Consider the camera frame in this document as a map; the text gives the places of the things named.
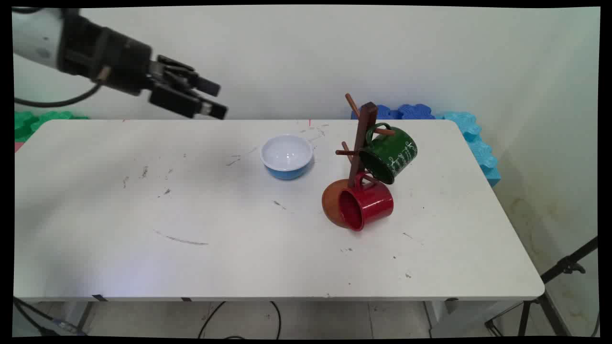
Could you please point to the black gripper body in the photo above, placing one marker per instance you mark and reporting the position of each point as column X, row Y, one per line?
column 110, row 57

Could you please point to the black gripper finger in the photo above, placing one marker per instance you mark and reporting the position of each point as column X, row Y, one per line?
column 186, row 104
column 191, row 79

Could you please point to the green enamel mug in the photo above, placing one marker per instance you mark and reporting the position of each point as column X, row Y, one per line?
column 389, row 155

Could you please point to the green foam mat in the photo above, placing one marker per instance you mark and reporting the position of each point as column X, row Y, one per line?
column 33, row 122

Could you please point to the white and blue bowl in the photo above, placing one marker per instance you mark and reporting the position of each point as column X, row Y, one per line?
column 287, row 155

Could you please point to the pink foam mat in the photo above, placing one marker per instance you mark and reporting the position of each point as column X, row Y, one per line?
column 18, row 146

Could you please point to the brown wooden mug tree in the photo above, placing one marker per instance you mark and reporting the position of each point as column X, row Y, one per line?
column 362, row 138

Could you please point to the red enamel mug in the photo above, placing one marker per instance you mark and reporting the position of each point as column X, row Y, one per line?
column 370, row 203

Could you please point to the dark blue foam mat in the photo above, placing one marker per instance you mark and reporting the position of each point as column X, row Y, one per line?
column 406, row 112

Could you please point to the grey table leg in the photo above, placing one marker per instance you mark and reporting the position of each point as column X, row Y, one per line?
column 79, row 315

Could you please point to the light blue foam mat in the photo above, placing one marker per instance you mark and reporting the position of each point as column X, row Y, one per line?
column 480, row 148

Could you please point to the white table leg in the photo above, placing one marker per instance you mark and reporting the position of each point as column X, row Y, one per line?
column 459, row 317

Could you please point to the black tripod stand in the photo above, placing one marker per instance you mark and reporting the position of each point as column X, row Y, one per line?
column 550, row 274

